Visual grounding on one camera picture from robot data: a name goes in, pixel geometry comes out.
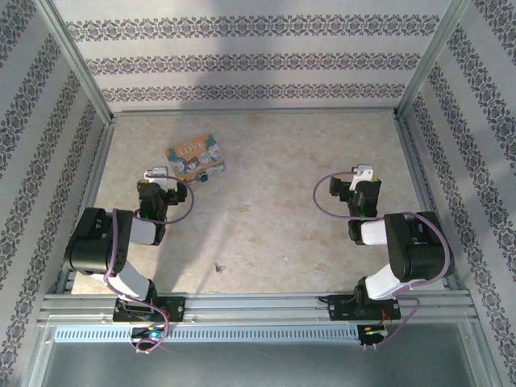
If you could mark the printed LOVE tin box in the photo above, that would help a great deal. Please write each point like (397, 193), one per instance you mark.
(195, 157)

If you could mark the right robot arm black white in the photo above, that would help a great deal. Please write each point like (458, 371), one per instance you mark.
(419, 250)

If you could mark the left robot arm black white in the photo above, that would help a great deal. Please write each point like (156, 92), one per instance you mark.
(92, 242)

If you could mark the left controller board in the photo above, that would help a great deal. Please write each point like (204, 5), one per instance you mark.
(149, 334)

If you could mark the controller board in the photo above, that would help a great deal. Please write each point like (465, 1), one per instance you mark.
(149, 334)
(375, 334)

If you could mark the right controller board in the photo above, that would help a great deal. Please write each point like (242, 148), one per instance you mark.
(375, 334)

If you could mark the grey sheet metal tray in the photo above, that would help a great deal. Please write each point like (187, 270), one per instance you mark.
(258, 367)

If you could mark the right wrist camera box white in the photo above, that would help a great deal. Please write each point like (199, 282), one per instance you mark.
(362, 174)

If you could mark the aluminium table side rail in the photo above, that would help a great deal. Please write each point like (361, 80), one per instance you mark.
(86, 201)
(425, 201)

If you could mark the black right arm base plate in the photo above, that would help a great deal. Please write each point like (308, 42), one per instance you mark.
(340, 307)

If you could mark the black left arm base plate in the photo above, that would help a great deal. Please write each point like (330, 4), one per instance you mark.
(177, 308)

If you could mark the aluminium table back rail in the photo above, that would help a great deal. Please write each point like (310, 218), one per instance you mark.
(254, 112)

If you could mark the aluminium mounting rail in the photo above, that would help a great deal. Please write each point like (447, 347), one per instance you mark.
(258, 306)

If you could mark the aluminium frame post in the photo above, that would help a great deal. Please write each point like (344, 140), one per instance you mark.
(431, 56)
(76, 60)

